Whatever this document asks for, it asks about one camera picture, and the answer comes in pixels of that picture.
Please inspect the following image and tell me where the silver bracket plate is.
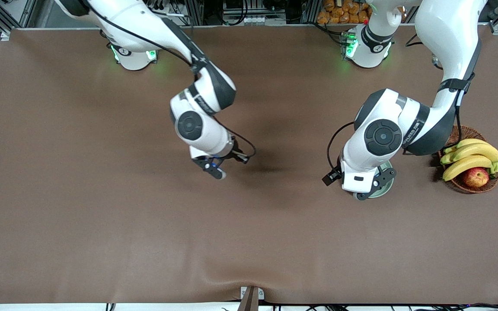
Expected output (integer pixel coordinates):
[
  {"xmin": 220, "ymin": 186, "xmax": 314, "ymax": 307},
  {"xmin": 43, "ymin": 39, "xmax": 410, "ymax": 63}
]
[{"xmin": 240, "ymin": 286, "xmax": 265, "ymax": 300}]

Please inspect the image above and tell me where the large table cover mat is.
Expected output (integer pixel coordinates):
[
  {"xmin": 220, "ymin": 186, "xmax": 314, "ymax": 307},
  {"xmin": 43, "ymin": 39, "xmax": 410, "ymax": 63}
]
[{"xmin": 0, "ymin": 25, "xmax": 498, "ymax": 305}]

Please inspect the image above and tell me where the red yellow apple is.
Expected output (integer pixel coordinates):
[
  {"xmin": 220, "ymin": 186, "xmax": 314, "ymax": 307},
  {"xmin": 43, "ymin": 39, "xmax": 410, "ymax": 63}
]
[{"xmin": 462, "ymin": 167, "xmax": 490, "ymax": 188}]

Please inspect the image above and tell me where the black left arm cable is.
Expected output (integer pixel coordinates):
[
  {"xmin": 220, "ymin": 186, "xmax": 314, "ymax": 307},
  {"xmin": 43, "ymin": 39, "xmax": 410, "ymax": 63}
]
[{"xmin": 327, "ymin": 65, "xmax": 476, "ymax": 170}]

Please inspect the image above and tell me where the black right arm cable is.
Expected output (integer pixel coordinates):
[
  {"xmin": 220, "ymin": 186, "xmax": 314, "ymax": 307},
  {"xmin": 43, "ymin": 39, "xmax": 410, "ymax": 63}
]
[{"xmin": 86, "ymin": 6, "xmax": 257, "ymax": 158}]

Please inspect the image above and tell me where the pale green round plate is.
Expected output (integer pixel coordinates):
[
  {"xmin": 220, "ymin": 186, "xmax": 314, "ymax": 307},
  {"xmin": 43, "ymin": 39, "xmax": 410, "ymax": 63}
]
[{"xmin": 368, "ymin": 160, "xmax": 396, "ymax": 199}]

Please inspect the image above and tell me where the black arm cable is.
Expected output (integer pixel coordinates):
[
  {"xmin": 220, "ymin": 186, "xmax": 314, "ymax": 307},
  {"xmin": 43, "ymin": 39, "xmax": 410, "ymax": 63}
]
[
  {"xmin": 327, "ymin": 65, "xmax": 476, "ymax": 170},
  {"xmin": 86, "ymin": 6, "xmax": 257, "ymax": 158}
]

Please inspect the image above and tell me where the bag of orange buns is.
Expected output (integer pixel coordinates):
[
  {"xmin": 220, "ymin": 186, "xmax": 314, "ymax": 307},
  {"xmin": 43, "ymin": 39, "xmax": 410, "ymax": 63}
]
[{"xmin": 316, "ymin": 0, "xmax": 373, "ymax": 25}]

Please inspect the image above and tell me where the yellow banana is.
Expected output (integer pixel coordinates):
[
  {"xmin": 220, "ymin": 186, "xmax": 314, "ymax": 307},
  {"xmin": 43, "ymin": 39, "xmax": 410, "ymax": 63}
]
[
  {"xmin": 442, "ymin": 155, "xmax": 494, "ymax": 182},
  {"xmin": 440, "ymin": 143, "xmax": 498, "ymax": 175},
  {"xmin": 443, "ymin": 138, "xmax": 489, "ymax": 155}
]

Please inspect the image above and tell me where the brown wicker basket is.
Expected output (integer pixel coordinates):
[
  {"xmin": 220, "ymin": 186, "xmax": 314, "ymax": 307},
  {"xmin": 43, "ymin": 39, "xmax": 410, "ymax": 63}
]
[{"xmin": 438, "ymin": 125, "xmax": 498, "ymax": 194}]

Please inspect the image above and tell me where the brown mount bar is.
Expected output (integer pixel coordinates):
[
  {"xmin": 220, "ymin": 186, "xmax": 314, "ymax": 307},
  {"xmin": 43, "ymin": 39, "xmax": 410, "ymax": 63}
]
[{"xmin": 237, "ymin": 287, "xmax": 259, "ymax": 311}]

